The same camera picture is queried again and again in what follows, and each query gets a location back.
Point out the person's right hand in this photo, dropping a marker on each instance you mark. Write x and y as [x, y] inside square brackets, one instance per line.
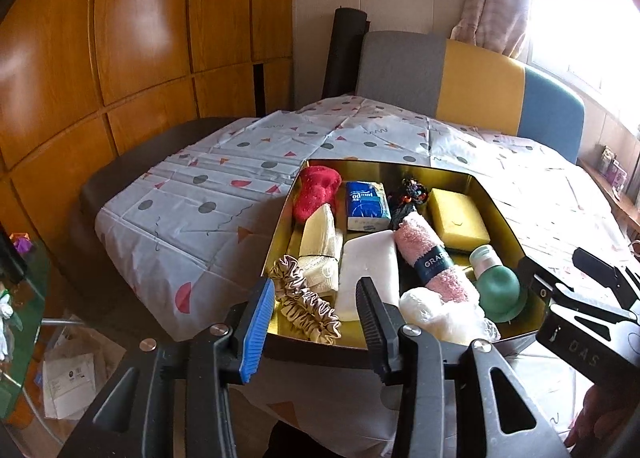
[590, 418]

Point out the gold metal tin box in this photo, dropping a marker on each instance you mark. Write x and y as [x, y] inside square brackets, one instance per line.
[500, 238]

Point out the green silicone bottle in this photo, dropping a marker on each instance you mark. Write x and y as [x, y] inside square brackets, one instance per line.
[497, 288]

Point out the wooden side desk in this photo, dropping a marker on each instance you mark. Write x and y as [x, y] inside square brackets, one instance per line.
[620, 208]

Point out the striped satin scrunchie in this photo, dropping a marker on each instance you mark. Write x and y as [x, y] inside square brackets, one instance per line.
[310, 308]

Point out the white fluffy bath puff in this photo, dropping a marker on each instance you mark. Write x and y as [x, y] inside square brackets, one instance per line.
[440, 318]

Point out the white papers on floor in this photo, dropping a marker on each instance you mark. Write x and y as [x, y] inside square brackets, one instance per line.
[70, 378]

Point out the grey yellow blue headboard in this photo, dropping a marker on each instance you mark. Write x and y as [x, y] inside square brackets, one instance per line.
[450, 78]

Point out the black rolled mat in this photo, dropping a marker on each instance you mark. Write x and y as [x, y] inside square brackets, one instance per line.
[345, 53]

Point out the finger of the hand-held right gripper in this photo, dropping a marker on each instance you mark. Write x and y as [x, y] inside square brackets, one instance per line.
[542, 290]
[625, 285]

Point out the purple boxes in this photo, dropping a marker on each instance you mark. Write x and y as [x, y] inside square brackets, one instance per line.
[614, 170]

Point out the patterned bed sheet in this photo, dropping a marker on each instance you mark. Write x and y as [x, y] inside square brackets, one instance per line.
[200, 198]

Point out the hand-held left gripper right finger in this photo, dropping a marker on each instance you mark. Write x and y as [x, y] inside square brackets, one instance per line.
[377, 328]

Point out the blue tissue pack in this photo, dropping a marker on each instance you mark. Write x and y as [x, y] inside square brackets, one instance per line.
[367, 205]

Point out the wooden wardrobe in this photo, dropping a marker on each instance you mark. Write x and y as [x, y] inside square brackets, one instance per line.
[125, 38]

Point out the yellow sponge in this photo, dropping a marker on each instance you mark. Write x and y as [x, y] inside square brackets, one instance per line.
[457, 218]

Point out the pink towel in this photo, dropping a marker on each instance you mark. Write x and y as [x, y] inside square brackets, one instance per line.
[425, 243]

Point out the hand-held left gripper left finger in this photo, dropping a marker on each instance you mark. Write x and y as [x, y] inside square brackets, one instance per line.
[255, 333]

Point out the beige mesh bandage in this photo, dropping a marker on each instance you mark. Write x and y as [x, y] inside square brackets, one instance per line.
[320, 243]

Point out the red fuzzy sock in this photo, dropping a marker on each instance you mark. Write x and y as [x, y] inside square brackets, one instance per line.
[315, 190]

